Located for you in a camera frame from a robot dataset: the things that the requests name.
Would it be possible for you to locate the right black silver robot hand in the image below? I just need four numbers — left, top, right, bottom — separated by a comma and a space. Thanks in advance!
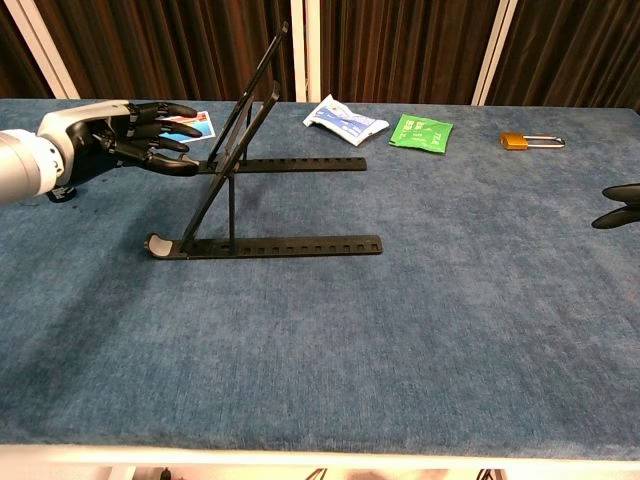
591, 183, 640, 230

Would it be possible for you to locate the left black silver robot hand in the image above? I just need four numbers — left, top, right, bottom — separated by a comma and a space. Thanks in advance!
37, 99, 202, 191

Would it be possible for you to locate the black folding laptop stand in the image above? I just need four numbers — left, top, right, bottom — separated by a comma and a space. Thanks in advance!
143, 20, 384, 262

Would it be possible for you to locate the dark brown curtain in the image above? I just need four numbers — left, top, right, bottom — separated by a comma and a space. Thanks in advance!
319, 0, 501, 106
0, 0, 54, 100
34, 0, 296, 101
487, 0, 640, 109

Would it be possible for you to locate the blue red picture card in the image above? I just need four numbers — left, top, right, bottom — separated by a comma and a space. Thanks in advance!
158, 110, 217, 145

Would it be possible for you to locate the brass padlock long shackle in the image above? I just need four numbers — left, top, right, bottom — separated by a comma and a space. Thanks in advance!
498, 131, 567, 152

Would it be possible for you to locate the green sachet packet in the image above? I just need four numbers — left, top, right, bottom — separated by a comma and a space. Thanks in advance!
388, 113, 455, 155

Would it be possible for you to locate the white blue plastic packet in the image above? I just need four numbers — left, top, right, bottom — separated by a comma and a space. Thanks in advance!
302, 93, 391, 148

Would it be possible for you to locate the blue velvet table cover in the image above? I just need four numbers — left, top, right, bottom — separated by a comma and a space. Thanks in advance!
0, 98, 640, 461

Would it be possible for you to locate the white frame post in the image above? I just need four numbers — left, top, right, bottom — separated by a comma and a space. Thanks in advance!
289, 0, 321, 104
4, 0, 81, 100
471, 0, 519, 106

